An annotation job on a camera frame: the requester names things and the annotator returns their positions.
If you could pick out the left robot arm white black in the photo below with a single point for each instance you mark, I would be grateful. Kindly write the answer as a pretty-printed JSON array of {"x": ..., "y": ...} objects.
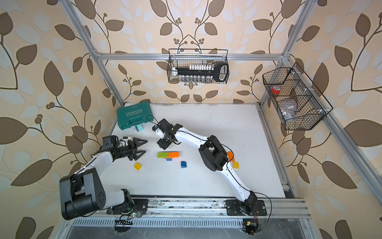
[{"x": 82, "y": 193}]

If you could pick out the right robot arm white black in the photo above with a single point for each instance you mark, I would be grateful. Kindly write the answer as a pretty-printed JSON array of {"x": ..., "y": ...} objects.
[{"x": 213, "y": 154}]

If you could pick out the clear plastic bag in basket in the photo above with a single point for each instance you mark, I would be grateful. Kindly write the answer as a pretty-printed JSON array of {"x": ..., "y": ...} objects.
[{"x": 288, "y": 108}]

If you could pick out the red object in basket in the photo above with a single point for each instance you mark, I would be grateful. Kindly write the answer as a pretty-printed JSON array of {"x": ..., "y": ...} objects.
[{"x": 276, "y": 90}]

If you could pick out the lime green lego plate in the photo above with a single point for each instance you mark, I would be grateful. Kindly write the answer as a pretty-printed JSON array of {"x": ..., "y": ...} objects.
[{"x": 163, "y": 155}]

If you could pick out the brown orange lego stack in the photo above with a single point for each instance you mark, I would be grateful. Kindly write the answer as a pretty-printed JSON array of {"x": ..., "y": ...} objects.
[{"x": 230, "y": 156}]

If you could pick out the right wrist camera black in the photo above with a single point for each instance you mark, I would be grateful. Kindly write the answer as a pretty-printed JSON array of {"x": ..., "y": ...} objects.
[{"x": 160, "y": 128}]

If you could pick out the back wall wire basket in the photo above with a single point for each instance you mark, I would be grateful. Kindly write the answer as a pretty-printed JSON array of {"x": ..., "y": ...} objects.
[{"x": 184, "y": 57}]

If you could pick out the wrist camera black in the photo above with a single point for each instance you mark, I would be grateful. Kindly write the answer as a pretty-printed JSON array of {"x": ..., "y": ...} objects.
[
  {"x": 160, "y": 128},
  {"x": 109, "y": 143}
]

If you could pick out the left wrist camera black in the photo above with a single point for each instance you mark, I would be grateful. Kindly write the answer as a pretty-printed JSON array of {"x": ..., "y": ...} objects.
[{"x": 109, "y": 143}]

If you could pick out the side wall wire basket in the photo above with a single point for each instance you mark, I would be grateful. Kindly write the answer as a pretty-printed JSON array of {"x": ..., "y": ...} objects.
[{"x": 312, "y": 105}]

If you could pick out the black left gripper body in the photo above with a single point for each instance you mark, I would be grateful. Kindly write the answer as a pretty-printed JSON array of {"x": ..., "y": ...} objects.
[{"x": 128, "y": 151}]

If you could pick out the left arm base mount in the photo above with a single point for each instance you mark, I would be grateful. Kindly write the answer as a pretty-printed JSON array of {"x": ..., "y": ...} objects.
[{"x": 134, "y": 207}]

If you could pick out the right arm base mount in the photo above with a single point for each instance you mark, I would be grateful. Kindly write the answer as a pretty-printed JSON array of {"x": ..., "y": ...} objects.
[{"x": 237, "y": 208}]

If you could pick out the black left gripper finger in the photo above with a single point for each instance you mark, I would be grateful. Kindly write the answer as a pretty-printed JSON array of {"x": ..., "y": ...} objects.
[
  {"x": 138, "y": 141},
  {"x": 136, "y": 154}
]

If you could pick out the green plastic tool case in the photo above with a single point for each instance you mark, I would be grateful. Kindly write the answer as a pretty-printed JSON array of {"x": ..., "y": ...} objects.
[{"x": 133, "y": 115}]

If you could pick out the orange lego brick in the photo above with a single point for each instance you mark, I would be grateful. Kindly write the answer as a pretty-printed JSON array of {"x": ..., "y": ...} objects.
[{"x": 173, "y": 155}]

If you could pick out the black white tool in basket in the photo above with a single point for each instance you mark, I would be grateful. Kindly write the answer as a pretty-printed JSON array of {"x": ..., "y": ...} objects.
[{"x": 217, "y": 71}]

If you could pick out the yellow lego brick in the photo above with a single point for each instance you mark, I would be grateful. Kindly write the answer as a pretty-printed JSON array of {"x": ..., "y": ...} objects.
[
  {"x": 137, "y": 166},
  {"x": 235, "y": 165}
]

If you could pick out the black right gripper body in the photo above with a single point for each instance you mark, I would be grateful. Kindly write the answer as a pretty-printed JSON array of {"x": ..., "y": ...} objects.
[{"x": 166, "y": 135}]

